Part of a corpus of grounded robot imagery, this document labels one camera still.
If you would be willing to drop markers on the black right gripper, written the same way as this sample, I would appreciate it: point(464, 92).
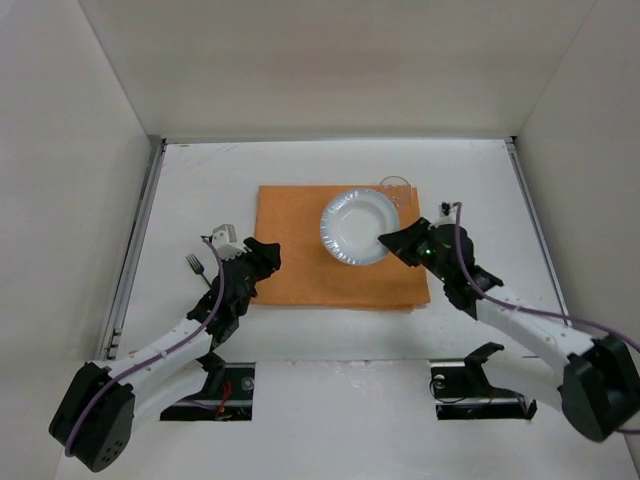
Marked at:
point(416, 245)

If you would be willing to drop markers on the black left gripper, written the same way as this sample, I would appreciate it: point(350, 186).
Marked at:
point(252, 261)

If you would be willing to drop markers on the orange cloth placemat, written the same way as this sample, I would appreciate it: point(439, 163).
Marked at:
point(309, 276)

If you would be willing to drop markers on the clear drinking glass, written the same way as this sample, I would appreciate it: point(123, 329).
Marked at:
point(397, 189)

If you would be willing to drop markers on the white ceramic plate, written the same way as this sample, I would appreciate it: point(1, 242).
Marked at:
point(351, 223)

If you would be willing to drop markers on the black metal fork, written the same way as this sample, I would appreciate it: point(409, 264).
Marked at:
point(197, 267)

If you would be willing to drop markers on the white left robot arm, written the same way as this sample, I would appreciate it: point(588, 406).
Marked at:
point(106, 401)

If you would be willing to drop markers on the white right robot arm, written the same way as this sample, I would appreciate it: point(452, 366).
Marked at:
point(592, 381)

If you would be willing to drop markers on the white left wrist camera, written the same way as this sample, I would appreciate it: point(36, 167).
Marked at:
point(225, 237)

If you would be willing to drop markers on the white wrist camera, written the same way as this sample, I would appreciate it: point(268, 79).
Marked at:
point(225, 237)
point(448, 213)

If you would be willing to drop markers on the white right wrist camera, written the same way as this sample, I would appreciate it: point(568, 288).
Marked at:
point(448, 213)

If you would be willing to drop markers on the right aluminium table rail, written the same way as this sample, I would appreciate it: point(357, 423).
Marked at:
point(511, 147)

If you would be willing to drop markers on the aluminium table rail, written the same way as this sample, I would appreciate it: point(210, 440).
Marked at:
point(511, 147)
point(113, 322)

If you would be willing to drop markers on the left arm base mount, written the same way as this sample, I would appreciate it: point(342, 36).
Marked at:
point(225, 397)

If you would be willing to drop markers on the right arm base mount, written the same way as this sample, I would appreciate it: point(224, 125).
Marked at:
point(462, 392)

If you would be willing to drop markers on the left aluminium table rail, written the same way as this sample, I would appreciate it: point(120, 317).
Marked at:
point(113, 322)

